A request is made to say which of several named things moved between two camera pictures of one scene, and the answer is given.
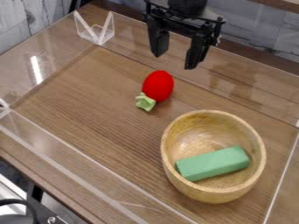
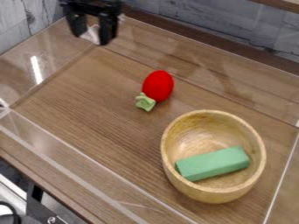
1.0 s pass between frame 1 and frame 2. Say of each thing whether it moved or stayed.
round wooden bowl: stayed
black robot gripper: moved
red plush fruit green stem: stayed
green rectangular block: stayed
